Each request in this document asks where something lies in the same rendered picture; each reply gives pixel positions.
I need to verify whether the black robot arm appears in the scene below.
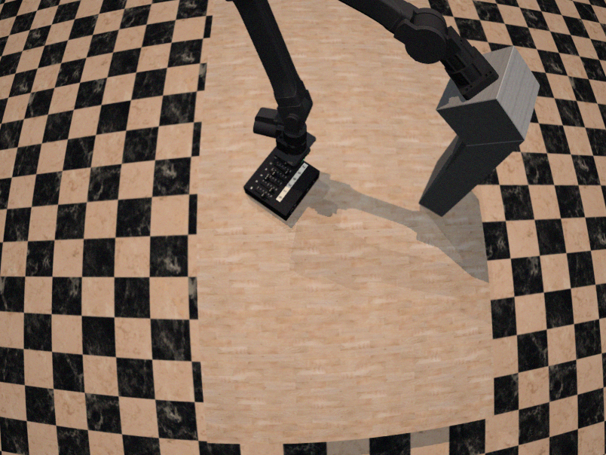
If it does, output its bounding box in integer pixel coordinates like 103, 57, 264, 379
226, 0, 499, 154

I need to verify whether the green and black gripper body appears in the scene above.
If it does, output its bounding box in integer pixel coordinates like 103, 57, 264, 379
274, 132, 316, 169

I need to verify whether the black lighting desk with faders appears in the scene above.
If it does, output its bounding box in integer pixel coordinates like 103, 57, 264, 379
243, 146, 320, 221

